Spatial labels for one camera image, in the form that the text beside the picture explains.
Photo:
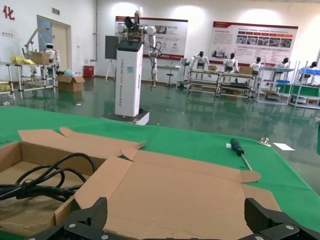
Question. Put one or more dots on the black stool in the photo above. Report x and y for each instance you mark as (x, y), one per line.
(170, 75)

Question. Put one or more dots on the green exit sign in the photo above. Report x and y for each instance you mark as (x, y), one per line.
(56, 11)

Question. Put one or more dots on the white pipe work rack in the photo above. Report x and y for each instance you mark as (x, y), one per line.
(236, 76)
(306, 90)
(203, 72)
(282, 70)
(20, 80)

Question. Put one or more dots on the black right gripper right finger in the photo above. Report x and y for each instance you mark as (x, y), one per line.
(270, 222)

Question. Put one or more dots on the green table cloth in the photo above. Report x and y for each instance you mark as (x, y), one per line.
(187, 142)

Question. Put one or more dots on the small white label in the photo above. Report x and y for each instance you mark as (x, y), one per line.
(228, 145)

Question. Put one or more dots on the white desk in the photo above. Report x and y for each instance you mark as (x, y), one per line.
(170, 66)

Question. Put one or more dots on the wall poster with red border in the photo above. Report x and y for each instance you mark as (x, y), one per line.
(225, 40)
(175, 32)

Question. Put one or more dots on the blue cloth bundle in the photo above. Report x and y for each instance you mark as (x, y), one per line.
(68, 73)

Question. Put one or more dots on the yellow bags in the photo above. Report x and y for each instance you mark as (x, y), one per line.
(21, 60)

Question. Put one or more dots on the red box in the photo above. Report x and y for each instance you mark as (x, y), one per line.
(88, 72)

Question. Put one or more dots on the black screen on white stand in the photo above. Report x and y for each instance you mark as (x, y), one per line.
(110, 47)

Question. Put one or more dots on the white humanoid robot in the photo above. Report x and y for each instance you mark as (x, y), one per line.
(256, 66)
(313, 65)
(200, 60)
(283, 63)
(231, 63)

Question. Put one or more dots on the white wall pipe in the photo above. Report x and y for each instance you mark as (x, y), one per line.
(96, 30)

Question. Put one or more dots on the white sheet on floor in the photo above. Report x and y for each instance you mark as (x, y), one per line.
(283, 146)

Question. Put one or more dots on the open cardboard box on floor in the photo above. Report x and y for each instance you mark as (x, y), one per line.
(71, 85)

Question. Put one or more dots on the small brown cardboard box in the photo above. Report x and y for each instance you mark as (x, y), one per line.
(212, 68)

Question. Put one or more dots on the white tower wheeled robot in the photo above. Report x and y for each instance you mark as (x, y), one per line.
(128, 82)

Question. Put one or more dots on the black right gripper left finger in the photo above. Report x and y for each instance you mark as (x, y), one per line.
(85, 225)

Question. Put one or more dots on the small white round-headed robot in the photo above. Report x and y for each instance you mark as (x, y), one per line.
(51, 52)

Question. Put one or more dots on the open brown cardboard box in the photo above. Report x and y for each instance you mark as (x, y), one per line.
(75, 145)
(175, 187)

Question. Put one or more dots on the beige door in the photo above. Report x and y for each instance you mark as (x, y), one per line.
(61, 45)

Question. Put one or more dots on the small metal clip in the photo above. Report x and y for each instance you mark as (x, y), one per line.
(265, 141)

